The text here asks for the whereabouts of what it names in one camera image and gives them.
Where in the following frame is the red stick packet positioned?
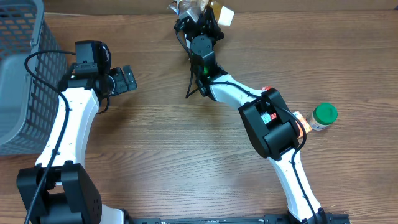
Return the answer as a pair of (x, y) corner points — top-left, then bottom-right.
(261, 86), (277, 120)

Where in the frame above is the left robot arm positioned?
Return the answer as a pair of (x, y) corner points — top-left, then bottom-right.
(17, 40), (137, 224)

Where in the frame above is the grey plastic mesh basket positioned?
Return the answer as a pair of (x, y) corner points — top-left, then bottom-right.
(1, 0), (68, 156)

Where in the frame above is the orange small box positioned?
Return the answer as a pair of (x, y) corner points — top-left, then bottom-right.
(293, 111), (312, 139)

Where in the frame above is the green lid jar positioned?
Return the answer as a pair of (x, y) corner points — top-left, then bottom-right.
(307, 103), (338, 131)

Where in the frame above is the teal tissue packet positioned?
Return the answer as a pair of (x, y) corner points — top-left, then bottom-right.
(261, 113), (272, 124)

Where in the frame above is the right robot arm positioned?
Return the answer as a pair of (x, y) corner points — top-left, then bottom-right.
(174, 6), (328, 223)

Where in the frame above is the beige snack pouch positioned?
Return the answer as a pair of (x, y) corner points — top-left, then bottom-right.
(168, 0), (234, 26)

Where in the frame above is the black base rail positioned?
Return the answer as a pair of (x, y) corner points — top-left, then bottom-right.
(125, 213), (351, 224)

